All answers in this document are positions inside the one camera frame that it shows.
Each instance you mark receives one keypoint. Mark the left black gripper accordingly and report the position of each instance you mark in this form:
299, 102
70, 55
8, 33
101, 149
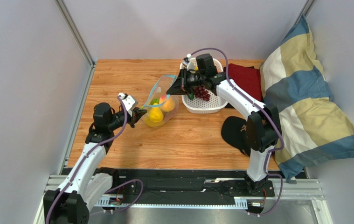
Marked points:
137, 113

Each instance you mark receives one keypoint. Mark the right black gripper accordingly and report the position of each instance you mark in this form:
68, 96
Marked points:
183, 82

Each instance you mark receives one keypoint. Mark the peach fruit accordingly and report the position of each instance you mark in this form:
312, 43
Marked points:
167, 103

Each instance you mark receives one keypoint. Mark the clear zip top bag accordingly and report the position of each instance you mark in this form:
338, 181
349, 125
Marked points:
159, 89

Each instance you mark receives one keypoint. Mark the yellow lemon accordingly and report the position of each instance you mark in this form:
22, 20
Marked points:
154, 117

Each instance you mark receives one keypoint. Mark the green lime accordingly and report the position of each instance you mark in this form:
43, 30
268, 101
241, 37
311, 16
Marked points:
155, 101

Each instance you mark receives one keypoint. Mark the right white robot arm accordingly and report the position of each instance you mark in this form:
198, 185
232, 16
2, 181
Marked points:
263, 124

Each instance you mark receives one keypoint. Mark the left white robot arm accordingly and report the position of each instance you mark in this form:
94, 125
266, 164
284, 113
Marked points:
74, 198

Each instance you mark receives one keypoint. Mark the dark purple grape bunch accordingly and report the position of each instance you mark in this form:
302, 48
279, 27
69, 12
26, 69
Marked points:
202, 93

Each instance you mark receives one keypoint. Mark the white plastic basket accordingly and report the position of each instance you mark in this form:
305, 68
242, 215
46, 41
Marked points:
199, 106

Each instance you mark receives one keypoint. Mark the black baseball cap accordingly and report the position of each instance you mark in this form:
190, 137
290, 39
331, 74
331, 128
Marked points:
233, 132

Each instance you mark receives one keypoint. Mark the folded red cloth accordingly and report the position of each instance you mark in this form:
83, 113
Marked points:
248, 79

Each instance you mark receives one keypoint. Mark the striped blue yellow pillow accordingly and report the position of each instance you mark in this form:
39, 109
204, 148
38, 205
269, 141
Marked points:
314, 129

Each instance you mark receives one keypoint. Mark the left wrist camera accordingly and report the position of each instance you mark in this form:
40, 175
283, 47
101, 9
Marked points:
128, 103

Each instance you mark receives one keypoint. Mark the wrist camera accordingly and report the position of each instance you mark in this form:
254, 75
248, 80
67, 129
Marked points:
187, 64
128, 103

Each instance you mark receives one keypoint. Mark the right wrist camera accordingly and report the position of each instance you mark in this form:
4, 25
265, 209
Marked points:
187, 64

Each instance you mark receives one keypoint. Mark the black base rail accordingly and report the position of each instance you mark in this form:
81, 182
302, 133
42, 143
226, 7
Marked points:
185, 187

